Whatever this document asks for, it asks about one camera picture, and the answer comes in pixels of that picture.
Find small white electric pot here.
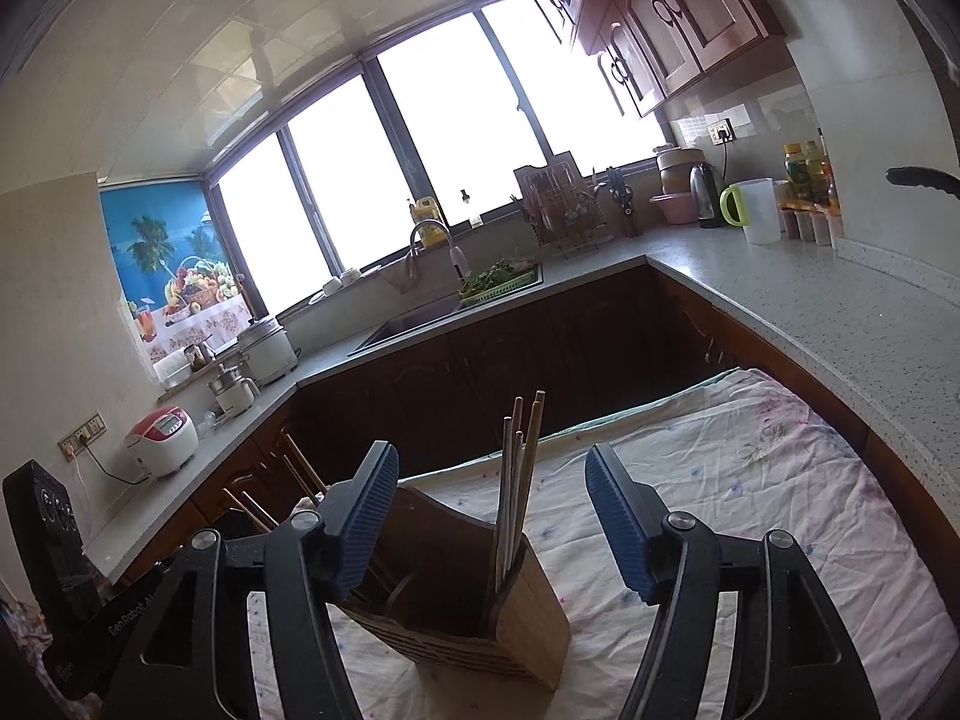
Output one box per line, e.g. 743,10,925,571
208,366,260,418

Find hanging dish cloth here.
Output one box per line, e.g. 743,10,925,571
379,251,421,293

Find pink plastic basin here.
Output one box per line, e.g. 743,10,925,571
649,193,700,226

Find wire dish rack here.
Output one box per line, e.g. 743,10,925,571
514,151,608,260

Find yellow detergent bottle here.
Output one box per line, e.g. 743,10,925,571
409,196,445,248

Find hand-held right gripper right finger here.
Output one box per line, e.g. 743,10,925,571
585,442,882,720

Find wooden chopstick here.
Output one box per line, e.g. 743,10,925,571
283,433,331,500
240,493,281,527
491,417,512,593
222,488,272,532
506,431,524,571
510,390,546,571
499,396,524,586
280,454,317,505

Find steel electric kettle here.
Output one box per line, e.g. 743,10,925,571
688,162,727,230

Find wooden base cabinets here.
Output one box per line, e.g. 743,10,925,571
112,262,960,593

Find knife and scissors holder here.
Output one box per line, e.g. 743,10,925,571
604,167,646,237

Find wooden utensil holder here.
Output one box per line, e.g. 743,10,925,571
330,484,575,691

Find fruit print window blind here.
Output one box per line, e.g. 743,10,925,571
100,180,252,383

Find grey kitchen countertop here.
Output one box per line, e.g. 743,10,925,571
82,221,960,582

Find floral tablecloth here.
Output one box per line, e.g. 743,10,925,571
247,367,960,720

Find clear sauce bottle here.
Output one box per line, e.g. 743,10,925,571
804,139,830,205

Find green basket of vegetables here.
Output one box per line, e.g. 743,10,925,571
457,259,541,308

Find kitchen sink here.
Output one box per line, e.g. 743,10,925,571
346,292,462,357

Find steel kitchen faucet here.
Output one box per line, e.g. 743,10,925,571
409,220,470,293

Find kitchen window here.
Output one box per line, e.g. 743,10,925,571
199,0,670,316

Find wooden wall cabinets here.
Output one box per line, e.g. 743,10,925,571
499,0,788,121

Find yellow cap sauce bottle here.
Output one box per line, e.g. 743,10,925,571
784,144,812,203

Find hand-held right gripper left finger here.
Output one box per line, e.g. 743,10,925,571
105,441,400,720

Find red and white rice cooker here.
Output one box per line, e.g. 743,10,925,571
124,405,200,479

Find white pitcher with green handle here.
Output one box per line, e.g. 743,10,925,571
720,178,782,246

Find black wok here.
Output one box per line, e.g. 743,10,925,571
885,166,960,200

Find person's left forearm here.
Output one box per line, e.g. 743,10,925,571
0,592,57,720

